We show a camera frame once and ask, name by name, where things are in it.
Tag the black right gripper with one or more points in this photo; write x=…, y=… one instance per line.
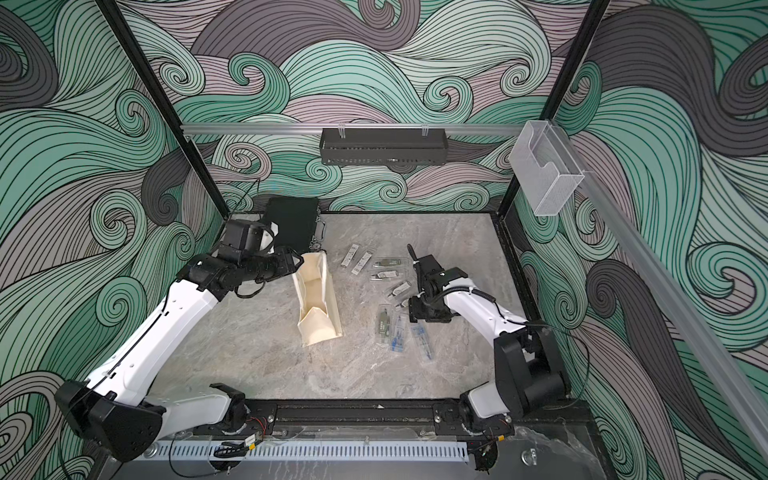
x=415, y=311

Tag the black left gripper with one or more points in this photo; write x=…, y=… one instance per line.
x=284, y=262

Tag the cream canvas tote bag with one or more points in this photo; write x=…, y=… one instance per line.
x=319, y=318

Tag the clear compass set green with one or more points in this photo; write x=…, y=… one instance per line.
x=383, y=323

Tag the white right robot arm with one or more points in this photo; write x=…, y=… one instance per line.
x=528, y=368

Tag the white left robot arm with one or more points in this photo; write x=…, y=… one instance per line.
x=113, y=407

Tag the clear compass case near gripper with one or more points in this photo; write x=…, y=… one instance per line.
x=400, y=290

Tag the clear compass case white label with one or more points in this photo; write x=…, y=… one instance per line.
x=385, y=275

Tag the clear compass case green label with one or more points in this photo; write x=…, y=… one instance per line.
x=387, y=263

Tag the black case with latches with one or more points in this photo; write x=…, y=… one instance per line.
x=296, y=223

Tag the clear case upper left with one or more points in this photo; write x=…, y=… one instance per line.
x=349, y=256

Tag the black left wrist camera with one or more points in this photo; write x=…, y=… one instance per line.
x=243, y=239

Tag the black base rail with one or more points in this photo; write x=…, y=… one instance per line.
x=445, y=417

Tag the black enclosure corner post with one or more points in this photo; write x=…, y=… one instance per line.
x=574, y=58

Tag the black wall tray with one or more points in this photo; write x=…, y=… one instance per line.
x=386, y=147

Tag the aluminium back rail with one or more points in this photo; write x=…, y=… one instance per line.
x=274, y=128

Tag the aluminium rail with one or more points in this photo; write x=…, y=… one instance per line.
x=746, y=403
x=274, y=128

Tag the clear acrylic wall holder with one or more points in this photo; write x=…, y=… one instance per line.
x=545, y=164

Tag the white slotted cable duct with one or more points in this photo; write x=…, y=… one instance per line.
x=311, y=450

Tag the aluminium right rail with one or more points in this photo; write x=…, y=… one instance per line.
x=746, y=403

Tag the black left corner post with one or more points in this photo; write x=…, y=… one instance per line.
x=128, y=42

